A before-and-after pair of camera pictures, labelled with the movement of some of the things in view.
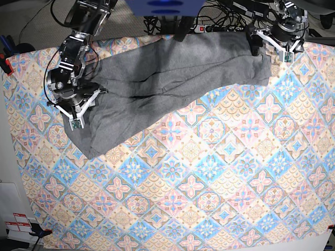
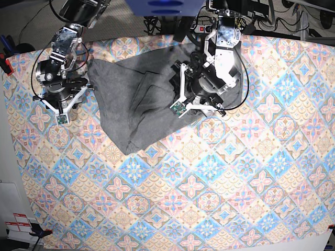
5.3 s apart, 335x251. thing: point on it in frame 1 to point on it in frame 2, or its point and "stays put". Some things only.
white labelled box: [14, 223] stays put
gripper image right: [286, 41] to [199, 93]
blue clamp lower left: [38, 231] stays put
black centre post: [183, 28] stays put
